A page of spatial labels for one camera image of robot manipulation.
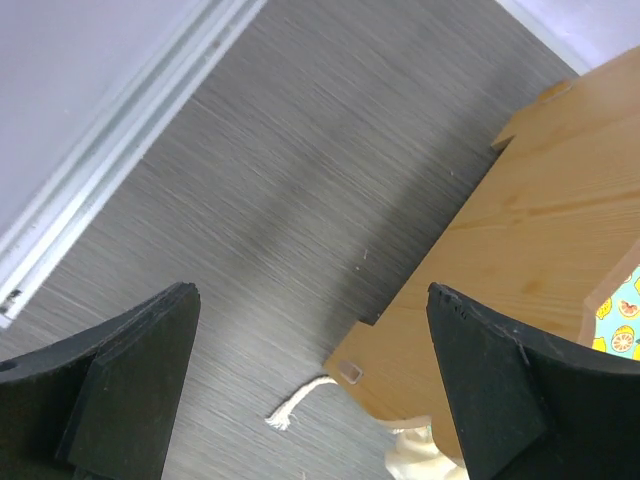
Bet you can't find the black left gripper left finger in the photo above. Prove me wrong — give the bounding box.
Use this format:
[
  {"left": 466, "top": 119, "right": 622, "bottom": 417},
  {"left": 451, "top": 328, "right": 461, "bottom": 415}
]
[{"left": 1, "top": 283, "right": 201, "bottom": 479}]

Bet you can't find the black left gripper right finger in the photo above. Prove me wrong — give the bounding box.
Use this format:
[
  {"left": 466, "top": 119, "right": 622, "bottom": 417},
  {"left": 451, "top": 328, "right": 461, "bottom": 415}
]
[{"left": 425, "top": 282, "right": 640, "bottom": 480}]

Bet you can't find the lemon print pet mattress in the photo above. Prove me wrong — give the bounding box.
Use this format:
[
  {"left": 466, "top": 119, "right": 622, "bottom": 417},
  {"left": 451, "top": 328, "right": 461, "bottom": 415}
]
[{"left": 263, "top": 264, "right": 640, "bottom": 480}]

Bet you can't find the wooden pet bed frame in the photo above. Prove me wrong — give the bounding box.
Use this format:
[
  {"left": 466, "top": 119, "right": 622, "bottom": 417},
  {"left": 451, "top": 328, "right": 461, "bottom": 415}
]
[{"left": 325, "top": 49, "right": 639, "bottom": 457}]

